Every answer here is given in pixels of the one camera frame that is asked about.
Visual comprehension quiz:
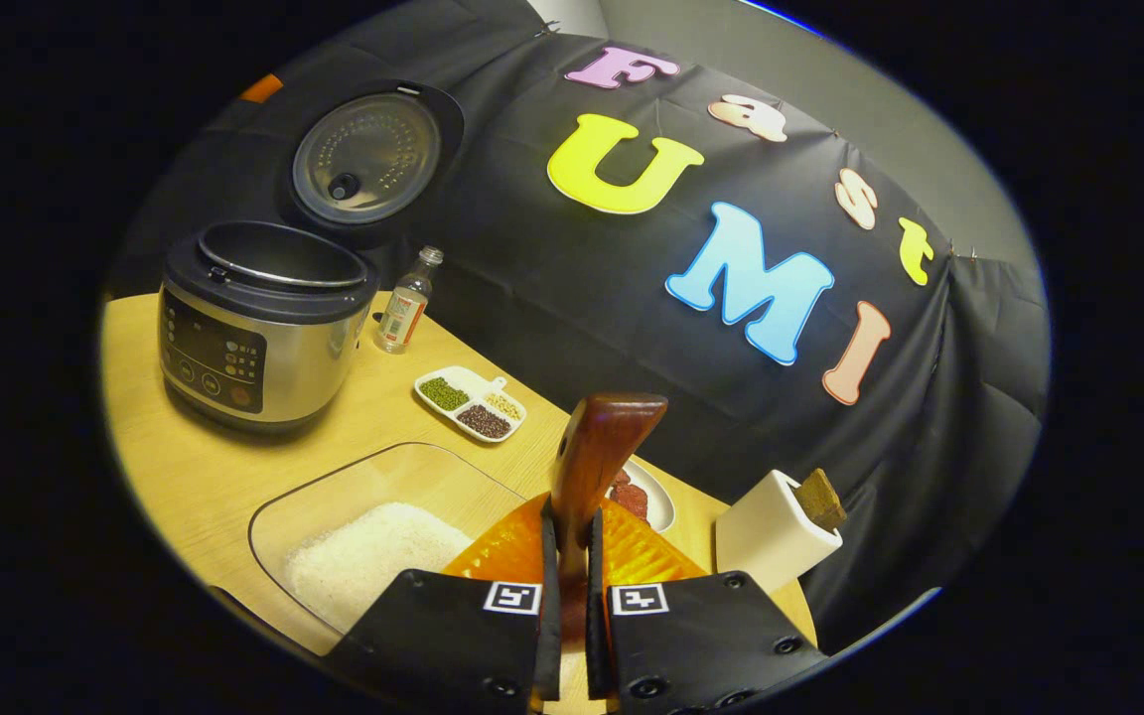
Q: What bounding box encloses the brown wooden spoon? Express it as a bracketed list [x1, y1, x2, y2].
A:
[548, 391, 670, 696]

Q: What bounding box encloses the dark grey rice cooker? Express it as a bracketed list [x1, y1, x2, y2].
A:
[157, 79, 466, 435]

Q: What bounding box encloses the pile of green beans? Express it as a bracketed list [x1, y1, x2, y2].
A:
[419, 375, 471, 412]

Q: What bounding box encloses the small clear glass bottle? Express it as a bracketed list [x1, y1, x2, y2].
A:
[376, 245, 445, 357]

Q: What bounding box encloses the white divided bean dish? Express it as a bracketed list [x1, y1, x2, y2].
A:
[413, 364, 528, 446]

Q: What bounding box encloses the red meat piece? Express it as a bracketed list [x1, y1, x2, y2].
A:
[610, 469, 651, 523]

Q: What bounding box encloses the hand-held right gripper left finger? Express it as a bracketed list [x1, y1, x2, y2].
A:
[324, 494, 562, 715]

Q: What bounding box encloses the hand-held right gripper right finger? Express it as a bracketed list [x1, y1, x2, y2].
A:
[587, 497, 827, 715]

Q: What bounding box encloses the clear plastic rice container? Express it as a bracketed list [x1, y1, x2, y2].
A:
[246, 441, 534, 638]

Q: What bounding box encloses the round white plate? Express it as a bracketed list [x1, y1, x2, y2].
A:
[606, 458, 677, 535]

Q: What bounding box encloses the white ceramic utensil holder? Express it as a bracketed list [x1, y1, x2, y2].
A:
[713, 469, 844, 596]

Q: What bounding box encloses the pile of dark beans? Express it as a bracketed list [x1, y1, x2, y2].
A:
[458, 403, 512, 441]

